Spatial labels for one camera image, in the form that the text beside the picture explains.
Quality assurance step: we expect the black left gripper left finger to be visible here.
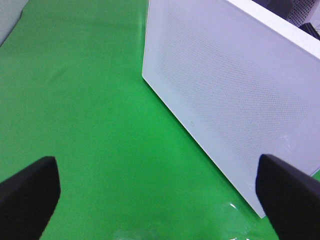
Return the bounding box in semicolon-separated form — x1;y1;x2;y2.
0;156;61;240

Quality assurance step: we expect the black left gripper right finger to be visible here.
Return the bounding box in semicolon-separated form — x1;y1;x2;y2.
255;154;320;240

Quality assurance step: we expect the white microwave door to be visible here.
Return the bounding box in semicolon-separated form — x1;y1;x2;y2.
142;0;320;218

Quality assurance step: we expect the white microwave oven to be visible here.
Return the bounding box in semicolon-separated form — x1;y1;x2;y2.
252;0;320;38

